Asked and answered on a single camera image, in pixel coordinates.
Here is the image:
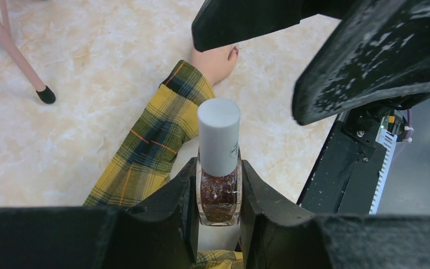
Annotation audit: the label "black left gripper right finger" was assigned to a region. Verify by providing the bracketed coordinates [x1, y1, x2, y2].
[240, 161, 430, 268]

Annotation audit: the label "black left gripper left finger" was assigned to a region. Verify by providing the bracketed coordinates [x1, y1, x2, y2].
[0, 158, 199, 268]

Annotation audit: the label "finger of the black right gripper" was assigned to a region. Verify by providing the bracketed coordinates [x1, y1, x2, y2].
[191, 0, 355, 52]
[292, 1, 430, 126]

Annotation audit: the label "nail polish bottle white cap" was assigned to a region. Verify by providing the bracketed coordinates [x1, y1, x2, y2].
[195, 98, 243, 227]

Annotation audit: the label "mannequin hand painted nails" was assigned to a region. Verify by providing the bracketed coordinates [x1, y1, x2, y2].
[190, 45, 239, 86]

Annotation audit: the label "yellow plaid shirt sleeve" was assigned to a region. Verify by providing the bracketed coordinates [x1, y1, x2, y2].
[85, 61, 244, 268]

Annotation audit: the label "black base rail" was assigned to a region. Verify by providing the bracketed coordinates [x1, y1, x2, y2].
[296, 108, 414, 216]

